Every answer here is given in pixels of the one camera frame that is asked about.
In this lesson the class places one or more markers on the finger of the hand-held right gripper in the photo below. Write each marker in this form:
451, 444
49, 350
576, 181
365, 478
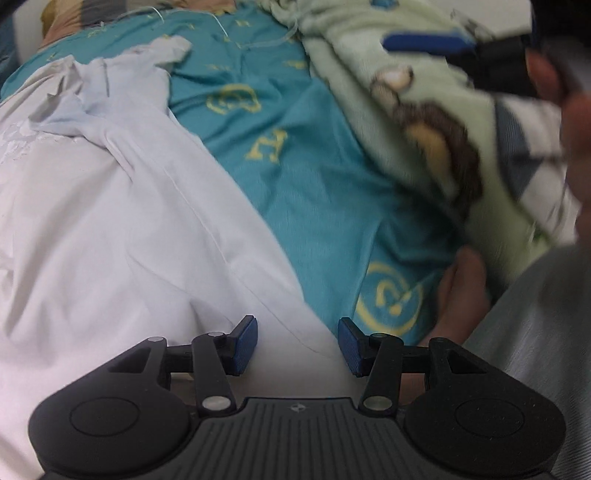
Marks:
429, 41

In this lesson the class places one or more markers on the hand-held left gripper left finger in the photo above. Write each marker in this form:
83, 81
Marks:
244, 344

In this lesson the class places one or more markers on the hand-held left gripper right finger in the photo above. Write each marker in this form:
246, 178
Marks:
351, 346

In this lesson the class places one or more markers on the white shirt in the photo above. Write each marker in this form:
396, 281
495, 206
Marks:
115, 230

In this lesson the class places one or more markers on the person's right hand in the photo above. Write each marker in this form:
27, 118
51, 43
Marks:
579, 138

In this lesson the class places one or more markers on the green printed fleece blanket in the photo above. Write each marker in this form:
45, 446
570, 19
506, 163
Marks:
351, 55

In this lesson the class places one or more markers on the teal printed bed sheet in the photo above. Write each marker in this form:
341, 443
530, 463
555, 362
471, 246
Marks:
314, 184

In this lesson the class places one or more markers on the person's grey shorts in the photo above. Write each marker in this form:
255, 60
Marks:
545, 350

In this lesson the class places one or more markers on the checkered pillow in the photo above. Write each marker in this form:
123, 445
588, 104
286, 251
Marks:
106, 7

